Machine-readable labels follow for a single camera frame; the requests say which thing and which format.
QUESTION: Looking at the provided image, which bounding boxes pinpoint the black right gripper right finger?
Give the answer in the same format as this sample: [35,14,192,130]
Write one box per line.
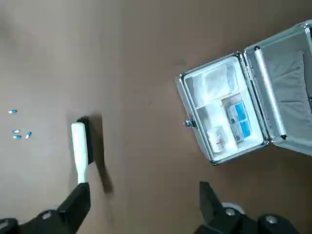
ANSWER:
[194,181,304,234]

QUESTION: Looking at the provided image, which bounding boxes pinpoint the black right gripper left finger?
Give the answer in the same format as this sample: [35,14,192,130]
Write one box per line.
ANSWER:
[0,181,91,234]

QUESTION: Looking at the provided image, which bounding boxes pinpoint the white brush with black bristles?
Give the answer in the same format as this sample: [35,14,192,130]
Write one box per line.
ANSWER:
[70,116,96,184]

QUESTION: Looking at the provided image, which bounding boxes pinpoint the white medicine bottle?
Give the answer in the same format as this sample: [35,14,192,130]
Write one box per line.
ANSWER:
[207,126,231,153]

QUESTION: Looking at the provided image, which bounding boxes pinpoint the blue white medicine box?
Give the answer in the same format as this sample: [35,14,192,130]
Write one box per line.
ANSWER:
[225,101,253,144]

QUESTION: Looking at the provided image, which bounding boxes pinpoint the open aluminium case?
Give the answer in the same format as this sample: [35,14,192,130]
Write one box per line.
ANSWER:
[175,20,312,166]

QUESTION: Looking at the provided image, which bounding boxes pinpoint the clear plastic packet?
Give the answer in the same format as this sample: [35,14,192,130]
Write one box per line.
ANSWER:
[202,65,238,98]

